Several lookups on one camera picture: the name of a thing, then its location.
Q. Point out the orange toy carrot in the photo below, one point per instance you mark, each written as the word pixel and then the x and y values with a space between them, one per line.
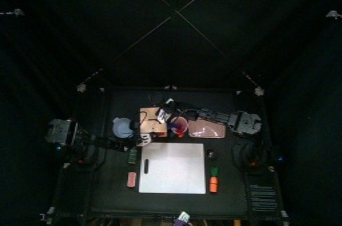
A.
pixel 214 183

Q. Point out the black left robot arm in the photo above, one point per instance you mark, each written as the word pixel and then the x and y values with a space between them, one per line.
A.
pixel 84 138

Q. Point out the tan cardboard box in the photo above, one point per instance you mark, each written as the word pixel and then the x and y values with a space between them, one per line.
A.
pixel 154 130

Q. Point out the white printed label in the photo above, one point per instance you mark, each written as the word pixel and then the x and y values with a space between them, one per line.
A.
pixel 263 200

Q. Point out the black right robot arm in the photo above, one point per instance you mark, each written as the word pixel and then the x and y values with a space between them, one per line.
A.
pixel 222 118

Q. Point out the pink square tray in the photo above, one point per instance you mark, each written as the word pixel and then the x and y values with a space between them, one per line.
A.
pixel 206 130

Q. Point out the white cutting board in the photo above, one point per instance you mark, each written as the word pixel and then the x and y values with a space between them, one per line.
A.
pixel 174 168

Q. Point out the small black round object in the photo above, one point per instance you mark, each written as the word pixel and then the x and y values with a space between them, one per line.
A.
pixel 210 153

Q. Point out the purple white object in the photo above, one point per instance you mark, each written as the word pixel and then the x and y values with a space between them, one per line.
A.
pixel 182 219

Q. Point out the silver frame bracket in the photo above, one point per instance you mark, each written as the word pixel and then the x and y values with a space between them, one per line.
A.
pixel 259 91
pixel 333 14
pixel 82 87
pixel 170 87
pixel 16 12

